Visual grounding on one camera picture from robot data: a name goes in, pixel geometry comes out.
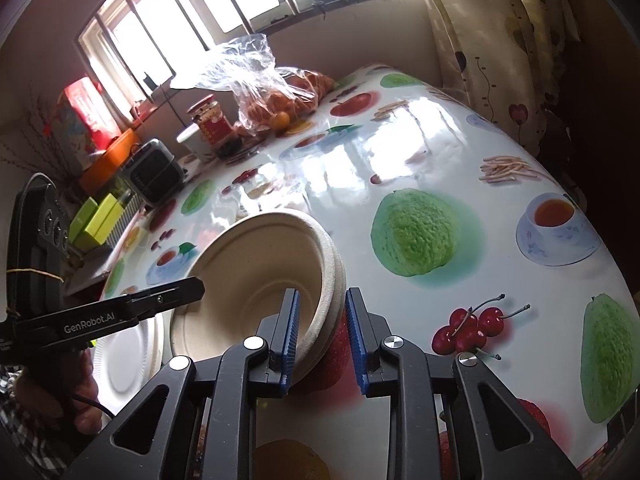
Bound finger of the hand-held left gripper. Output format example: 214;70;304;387
127;276;207;322

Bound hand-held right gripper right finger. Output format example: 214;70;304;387
345;287;583;480

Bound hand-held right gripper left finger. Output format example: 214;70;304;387
60;287;302;480

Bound white ribbed foam plate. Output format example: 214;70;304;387
95;309;167;407

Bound person's left forearm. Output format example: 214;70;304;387
0;365;71;480

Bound person's left hand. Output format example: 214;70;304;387
17;349;103;432

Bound grey striped tray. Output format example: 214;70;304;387
107;195;146;251

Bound lime green box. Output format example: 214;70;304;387
67;197;99;244
82;193;124;251

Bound grey portable fan heater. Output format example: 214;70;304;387
122;138;185;206

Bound orange box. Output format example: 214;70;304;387
80;127;142;194

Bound white plastic tub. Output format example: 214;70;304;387
176;125;221;162

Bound glass jar with red label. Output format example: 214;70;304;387
187;93;236;154

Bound dried branches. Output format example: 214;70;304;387
0;85;72;187

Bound food print tablecloth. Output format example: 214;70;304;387
100;63;640;480

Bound red gift bag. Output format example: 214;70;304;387
50;77;124;162

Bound clear plastic bag of oranges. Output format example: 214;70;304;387
170;33;336;137

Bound window grille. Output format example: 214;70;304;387
77;0;422;122

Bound cream patterned curtain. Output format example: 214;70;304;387
410;0;577;162

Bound black cable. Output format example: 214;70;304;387
72;393;119;419

